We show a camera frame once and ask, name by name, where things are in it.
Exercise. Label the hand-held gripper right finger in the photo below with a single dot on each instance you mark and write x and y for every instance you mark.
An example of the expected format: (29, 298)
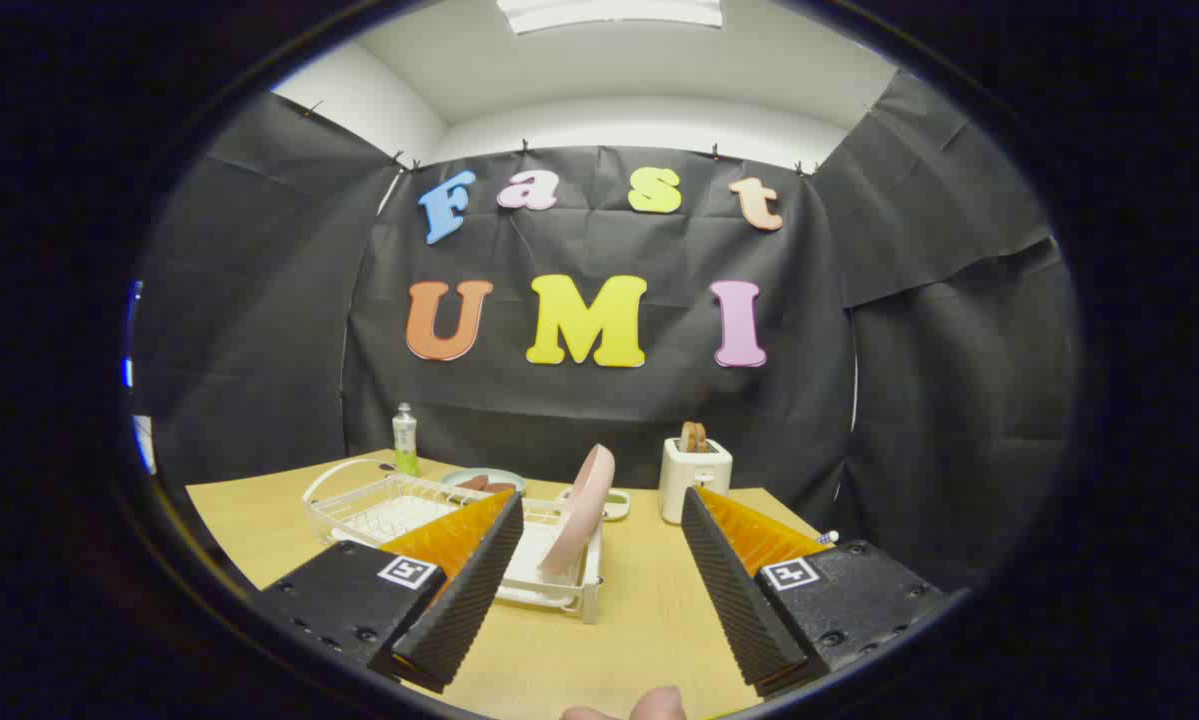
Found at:
(734, 600)

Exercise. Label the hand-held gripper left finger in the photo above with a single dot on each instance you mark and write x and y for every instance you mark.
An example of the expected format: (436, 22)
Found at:
(469, 610)

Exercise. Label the pink plate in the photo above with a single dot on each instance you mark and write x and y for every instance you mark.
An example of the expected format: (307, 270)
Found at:
(584, 500)

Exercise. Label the pale green plate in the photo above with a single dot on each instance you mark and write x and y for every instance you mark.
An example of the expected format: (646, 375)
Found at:
(479, 474)

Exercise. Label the white toaster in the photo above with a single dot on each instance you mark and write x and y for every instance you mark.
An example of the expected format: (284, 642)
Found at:
(694, 485)

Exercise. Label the white divided grain tray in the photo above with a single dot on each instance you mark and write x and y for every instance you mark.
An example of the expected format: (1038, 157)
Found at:
(616, 505)

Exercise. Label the brown toast slice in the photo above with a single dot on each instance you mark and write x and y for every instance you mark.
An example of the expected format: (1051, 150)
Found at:
(702, 439)
(688, 438)

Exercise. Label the clear bottle with green liquid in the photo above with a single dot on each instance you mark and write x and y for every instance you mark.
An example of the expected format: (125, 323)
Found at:
(405, 440)

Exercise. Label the white side table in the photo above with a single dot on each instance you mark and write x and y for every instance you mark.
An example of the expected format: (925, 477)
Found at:
(145, 445)

